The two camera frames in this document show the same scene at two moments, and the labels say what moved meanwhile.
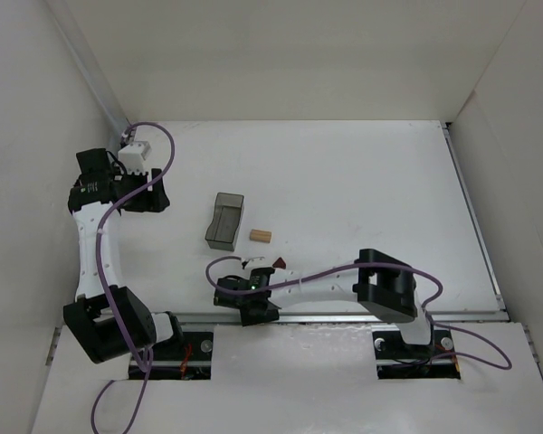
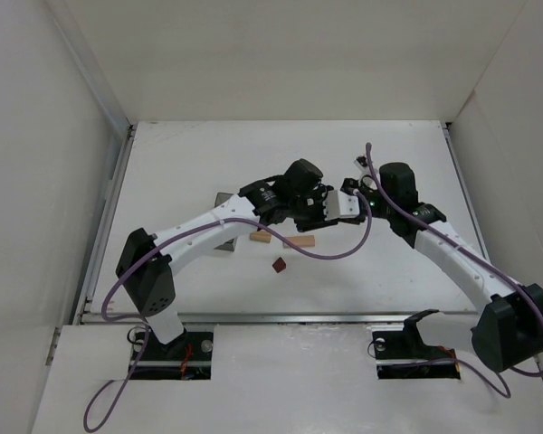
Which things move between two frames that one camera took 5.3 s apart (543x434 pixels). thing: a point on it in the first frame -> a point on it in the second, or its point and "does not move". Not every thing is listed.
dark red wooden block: x=280 y=263 does not move
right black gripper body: x=257 y=312 -> x=352 y=186
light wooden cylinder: x=261 y=235 does not move
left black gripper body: x=149 y=194 -> x=317 y=221
